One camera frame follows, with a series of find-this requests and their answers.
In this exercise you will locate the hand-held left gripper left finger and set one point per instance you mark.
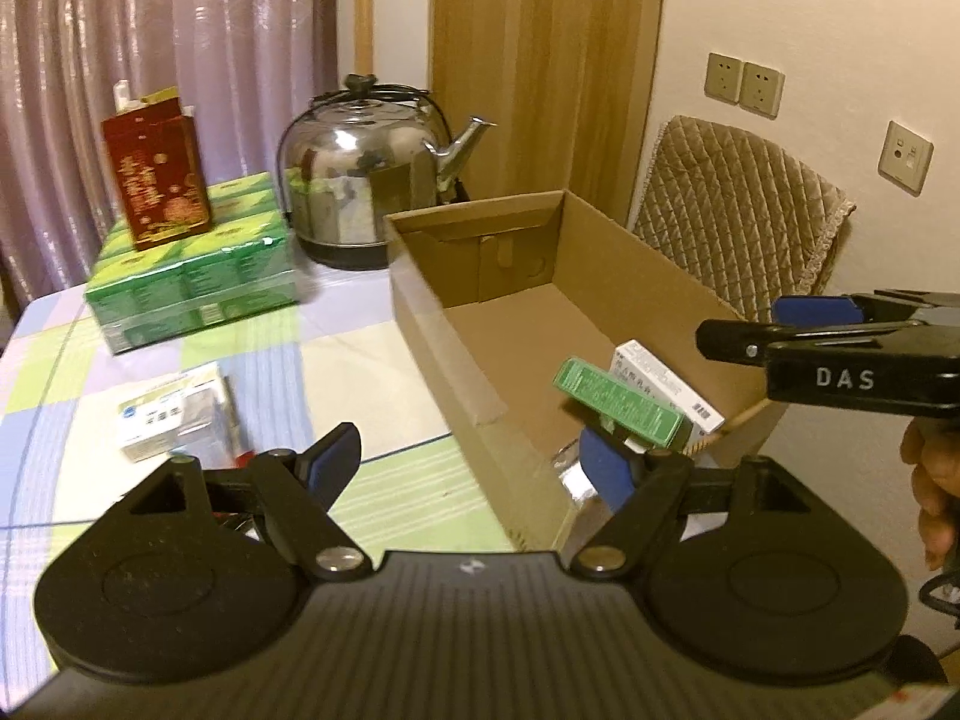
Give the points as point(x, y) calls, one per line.
point(330, 465)

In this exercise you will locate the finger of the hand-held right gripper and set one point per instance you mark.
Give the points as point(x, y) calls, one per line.
point(814, 310)
point(750, 341)

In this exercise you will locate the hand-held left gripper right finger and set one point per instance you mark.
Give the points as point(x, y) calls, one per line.
point(607, 465)

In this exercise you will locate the silver foil bag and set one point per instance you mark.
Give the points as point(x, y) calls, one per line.
point(577, 484)

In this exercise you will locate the green carton box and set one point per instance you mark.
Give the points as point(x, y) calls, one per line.
point(622, 401)

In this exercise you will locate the red packet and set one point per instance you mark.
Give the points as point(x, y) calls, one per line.
point(247, 457)

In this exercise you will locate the long white green box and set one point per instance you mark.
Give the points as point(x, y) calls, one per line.
point(667, 382)

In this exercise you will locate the brown cardboard box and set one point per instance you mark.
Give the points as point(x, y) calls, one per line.
point(525, 345)

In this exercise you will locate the white medicine box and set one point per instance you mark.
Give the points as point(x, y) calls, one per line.
point(169, 416)

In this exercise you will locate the person's right hand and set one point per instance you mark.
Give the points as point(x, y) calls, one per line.
point(934, 480)

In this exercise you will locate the checked tablecloth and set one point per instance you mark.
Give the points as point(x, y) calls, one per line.
point(360, 375)

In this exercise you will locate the chair with quilted cover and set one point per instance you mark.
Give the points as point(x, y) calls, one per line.
point(735, 210)

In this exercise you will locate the beige data outlet plate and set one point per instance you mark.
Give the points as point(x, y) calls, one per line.
point(906, 156)

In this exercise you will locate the green tissue pack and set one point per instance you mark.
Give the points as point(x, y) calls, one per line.
point(195, 277)

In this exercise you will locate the steel kettle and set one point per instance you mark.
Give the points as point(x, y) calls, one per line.
point(352, 172)

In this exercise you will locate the red gift box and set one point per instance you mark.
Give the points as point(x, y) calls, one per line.
point(157, 172)

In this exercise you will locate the wooden door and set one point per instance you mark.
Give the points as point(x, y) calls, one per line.
point(540, 52)

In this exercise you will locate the wooden stick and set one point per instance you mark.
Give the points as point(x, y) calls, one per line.
point(364, 30)

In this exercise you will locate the pink curtain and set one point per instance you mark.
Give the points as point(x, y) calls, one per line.
point(150, 30)

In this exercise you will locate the beige wall socket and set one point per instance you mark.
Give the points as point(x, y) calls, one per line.
point(724, 77)
point(763, 88)

